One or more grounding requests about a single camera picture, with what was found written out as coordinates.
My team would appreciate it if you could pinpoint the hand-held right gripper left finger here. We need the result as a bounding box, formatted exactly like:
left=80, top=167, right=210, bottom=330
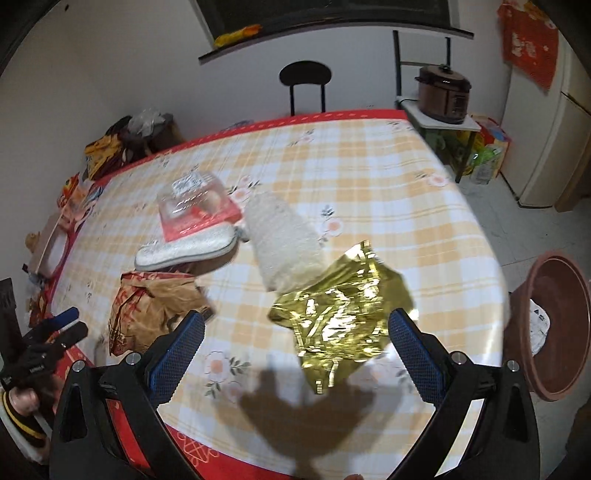
left=50, top=310, right=207, bottom=480

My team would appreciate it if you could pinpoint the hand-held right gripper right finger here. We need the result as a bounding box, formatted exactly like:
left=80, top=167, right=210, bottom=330
left=388, top=308, right=542, bottom=480

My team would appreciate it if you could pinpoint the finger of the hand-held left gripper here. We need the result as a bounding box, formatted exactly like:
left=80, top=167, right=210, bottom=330
left=46, top=308, right=81, bottom=333
left=55, top=322, right=89, bottom=352

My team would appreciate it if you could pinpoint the brown paper bag red print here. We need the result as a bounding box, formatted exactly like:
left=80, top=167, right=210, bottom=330
left=108, top=271, right=215, bottom=356

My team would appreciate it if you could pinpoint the gold foil wrapper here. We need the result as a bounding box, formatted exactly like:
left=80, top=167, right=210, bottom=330
left=269, top=240, right=414, bottom=395

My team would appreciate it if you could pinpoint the silver glitter pouch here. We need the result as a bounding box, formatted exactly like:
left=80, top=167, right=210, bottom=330
left=135, top=224, right=250, bottom=272

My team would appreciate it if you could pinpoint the white label plastic packet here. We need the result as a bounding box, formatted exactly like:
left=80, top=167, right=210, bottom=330
left=529, top=300, right=552, bottom=356

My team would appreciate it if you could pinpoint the clear lidded red food tray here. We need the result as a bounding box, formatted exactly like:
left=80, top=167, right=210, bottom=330
left=156, top=171, right=243, bottom=243

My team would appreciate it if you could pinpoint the brown plastic trash bin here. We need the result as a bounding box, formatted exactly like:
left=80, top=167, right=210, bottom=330
left=508, top=250, right=591, bottom=401

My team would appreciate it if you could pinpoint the white foam fruit net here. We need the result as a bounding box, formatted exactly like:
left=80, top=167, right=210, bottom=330
left=242, top=191, right=333, bottom=294

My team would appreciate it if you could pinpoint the person's left forearm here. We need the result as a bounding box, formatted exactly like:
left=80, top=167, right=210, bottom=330
left=0, top=392, right=54, bottom=464

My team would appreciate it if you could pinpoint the person's left hand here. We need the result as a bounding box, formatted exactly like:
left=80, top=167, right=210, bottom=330
left=7, top=388, right=40, bottom=416

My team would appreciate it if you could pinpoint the beige cardboard sheet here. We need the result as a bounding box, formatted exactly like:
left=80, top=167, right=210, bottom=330
left=32, top=217, right=77, bottom=278

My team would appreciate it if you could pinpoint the orange snack packet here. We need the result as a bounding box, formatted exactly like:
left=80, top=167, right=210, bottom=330
left=58, top=173, right=81, bottom=204

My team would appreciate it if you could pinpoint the pile of yellow snack bags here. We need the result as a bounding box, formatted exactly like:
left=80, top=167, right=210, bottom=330
left=85, top=134, right=130, bottom=181

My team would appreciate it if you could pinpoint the yellow checked tablecloth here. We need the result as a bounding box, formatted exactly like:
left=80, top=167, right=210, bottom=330
left=34, top=108, right=511, bottom=480

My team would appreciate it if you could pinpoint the black bag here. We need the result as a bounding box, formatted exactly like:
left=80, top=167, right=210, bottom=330
left=106, top=115, right=132, bottom=139

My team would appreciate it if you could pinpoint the black bucket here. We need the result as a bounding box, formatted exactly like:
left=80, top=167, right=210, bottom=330
left=127, top=113, right=185, bottom=155

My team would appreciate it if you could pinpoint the green yellow box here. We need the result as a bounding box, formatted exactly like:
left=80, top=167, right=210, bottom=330
left=427, top=129, right=467, bottom=176

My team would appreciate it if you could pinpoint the crumpled clear plastic bag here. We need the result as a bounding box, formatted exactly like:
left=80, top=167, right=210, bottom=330
left=128, top=108, right=167, bottom=137

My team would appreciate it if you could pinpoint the colourful shopping bag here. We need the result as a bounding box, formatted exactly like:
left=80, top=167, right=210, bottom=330
left=462, top=115, right=511, bottom=185

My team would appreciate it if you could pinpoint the cream refrigerator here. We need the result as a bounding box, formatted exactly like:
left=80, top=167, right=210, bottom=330
left=501, top=0, right=591, bottom=208

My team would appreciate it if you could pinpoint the brown pressure cooker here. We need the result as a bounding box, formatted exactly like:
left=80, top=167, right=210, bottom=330
left=414, top=65, right=472, bottom=124

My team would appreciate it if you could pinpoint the black round back chair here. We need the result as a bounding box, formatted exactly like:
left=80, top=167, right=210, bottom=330
left=278, top=61, right=333, bottom=116

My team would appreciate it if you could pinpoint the yellow snack packet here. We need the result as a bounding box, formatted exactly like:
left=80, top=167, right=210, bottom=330
left=213, top=24, right=263, bottom=47

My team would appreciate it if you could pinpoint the dark window sill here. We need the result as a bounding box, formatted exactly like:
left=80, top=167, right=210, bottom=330
left=198, top=21, right=475, bottom=63

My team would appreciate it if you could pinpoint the red printed cloth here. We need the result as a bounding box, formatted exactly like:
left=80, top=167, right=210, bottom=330
left=496, top=0, right=560, bottom=90

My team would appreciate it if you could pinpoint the dark framed window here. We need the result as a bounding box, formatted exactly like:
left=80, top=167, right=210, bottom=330
left=191, top=0, right=451, bottom=35

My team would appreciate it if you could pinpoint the black frame side table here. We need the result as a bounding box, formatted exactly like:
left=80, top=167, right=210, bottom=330
left=392, top=30, right=482, bottom=183

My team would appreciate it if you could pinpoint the wooden door frame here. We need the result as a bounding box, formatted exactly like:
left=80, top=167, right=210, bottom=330
left=554, top=152, right=591, bottom=213

